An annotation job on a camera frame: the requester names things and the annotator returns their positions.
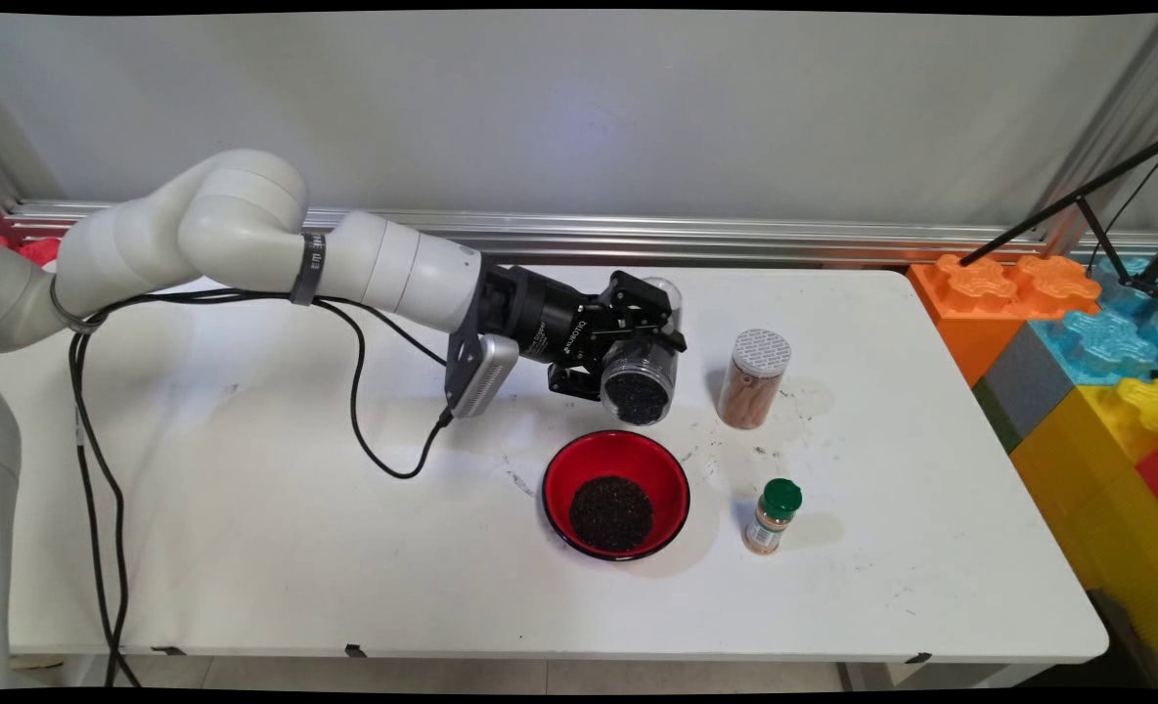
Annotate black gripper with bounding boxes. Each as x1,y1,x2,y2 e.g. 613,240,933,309
481,266,688,402

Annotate clear jar with black seeds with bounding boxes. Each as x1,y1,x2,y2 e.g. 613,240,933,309
599,277,685,427

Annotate black seeds pile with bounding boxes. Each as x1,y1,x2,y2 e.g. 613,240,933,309
568,475,656,554

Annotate red bowl black rim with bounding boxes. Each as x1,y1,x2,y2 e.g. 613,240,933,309
541,429,692,563

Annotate grey lid jar brown contents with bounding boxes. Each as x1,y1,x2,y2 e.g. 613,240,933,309
717,329,793,431

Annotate green cap spice bottle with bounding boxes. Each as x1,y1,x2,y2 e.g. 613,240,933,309
743,478,804,556

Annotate orange giant building block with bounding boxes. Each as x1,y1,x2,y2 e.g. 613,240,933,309
907,252,1103,387

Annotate grey giant building block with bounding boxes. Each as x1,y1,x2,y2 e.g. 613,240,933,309
972,323,1079,456

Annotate blue giant building block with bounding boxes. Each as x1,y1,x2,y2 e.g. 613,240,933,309
1029,256,1158,387

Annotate black tripod stand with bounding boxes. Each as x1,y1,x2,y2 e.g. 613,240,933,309
958,129,1158,299

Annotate small red building block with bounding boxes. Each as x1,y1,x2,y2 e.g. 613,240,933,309
0,235,60,270

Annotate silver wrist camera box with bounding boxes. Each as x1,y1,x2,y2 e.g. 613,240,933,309
452,332,521,419

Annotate aluminium rail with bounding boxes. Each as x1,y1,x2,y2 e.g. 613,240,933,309
0,200,1158,270

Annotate black camera cable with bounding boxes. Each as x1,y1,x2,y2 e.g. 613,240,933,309
68,288,455,688

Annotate black cable strap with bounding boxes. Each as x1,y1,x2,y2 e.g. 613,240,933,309
290,232,329,307
49,277,111,335

